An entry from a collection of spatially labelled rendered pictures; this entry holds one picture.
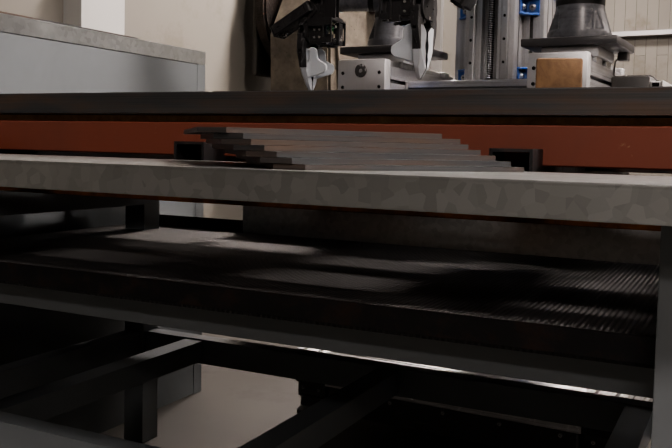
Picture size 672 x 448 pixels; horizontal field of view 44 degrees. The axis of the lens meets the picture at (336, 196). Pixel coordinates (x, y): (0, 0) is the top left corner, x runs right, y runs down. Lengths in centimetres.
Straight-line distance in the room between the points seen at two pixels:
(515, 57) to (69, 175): 154
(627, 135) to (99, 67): 153
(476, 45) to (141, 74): 91
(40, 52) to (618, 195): 163
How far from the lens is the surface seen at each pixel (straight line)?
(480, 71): 226
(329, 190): 73
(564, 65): 115
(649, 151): 98
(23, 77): 204
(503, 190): 68
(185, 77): 250
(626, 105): 98
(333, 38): 179
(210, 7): 669
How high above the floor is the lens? 77
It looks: 3 degrees down
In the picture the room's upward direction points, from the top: 1 degrees clockwise
